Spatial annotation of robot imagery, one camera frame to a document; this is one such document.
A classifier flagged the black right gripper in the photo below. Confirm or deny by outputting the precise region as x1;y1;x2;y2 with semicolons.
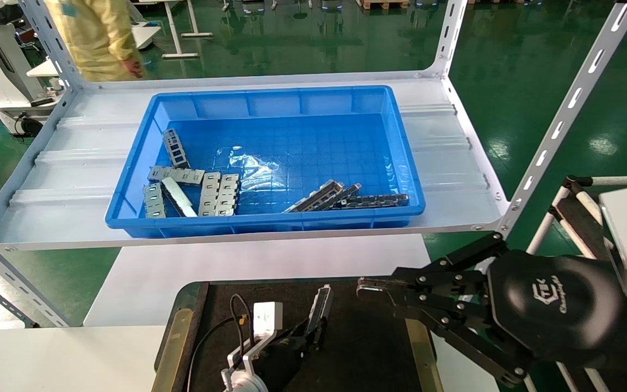
357;233;627;388

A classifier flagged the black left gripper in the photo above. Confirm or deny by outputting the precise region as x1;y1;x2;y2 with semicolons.
253;317;329;392

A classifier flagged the silver long metal housing part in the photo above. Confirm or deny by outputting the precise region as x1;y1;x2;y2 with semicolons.
284;180;345;213
305;284;335;349

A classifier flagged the black container tray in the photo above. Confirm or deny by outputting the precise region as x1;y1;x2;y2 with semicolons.
153;278;446;392

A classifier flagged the dark long metal part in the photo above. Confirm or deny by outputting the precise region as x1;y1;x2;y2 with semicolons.
324;183;362;210
341;194;409;210

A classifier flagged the shiny silver metal part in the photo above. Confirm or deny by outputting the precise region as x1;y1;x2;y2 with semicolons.
160;177;198;217

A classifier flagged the dark perforated metal part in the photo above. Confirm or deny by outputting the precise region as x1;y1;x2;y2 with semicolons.
163;128;190;168

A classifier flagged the white metal shelf rack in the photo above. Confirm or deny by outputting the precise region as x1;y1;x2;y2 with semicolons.
0;0;627;328

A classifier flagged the clear plastic film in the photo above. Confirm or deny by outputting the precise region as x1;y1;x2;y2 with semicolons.
213;146;277;192

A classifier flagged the blue plastic bin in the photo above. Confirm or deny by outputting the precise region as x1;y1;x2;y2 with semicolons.
104;85;426;238

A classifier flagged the person in yellow gown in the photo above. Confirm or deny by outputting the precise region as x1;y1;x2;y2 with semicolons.
44;0;143;82

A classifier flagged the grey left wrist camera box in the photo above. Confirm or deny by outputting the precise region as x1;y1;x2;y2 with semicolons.
253;302;284;336

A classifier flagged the silver camera mount bracket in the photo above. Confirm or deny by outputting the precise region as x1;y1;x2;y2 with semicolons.
221;331;272;392

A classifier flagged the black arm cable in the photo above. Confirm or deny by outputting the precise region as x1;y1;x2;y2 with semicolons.
187;294;253;392

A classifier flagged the white tube cart frame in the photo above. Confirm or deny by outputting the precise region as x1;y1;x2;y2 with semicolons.
526;174;627;392

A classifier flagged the white desk frame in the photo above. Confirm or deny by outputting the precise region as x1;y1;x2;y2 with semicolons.
153;0;213;59

